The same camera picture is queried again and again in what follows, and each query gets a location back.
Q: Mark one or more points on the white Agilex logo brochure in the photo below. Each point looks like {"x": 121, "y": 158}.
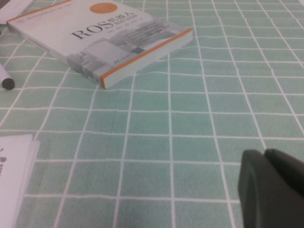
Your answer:
{"x": 12, "y": 180}

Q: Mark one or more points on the white orange ROS book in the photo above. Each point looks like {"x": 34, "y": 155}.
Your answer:
{"x": 99, "y": 42}

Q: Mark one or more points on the white brochure with Chinese title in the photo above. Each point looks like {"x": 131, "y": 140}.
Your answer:
{"x": 14, "y": 6}

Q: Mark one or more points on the white whiteboard marker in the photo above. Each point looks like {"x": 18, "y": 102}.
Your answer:
{"x": 7, "y": 83}

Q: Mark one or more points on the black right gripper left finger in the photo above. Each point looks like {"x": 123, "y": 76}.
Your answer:
{"x": 261, "y": 197}

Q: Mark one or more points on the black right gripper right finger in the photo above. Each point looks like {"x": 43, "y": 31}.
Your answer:
{"x": 287, "y": 168}

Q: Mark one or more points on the green checked tablecloth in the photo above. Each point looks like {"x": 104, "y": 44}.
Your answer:
{"x": 166, "y": 142}

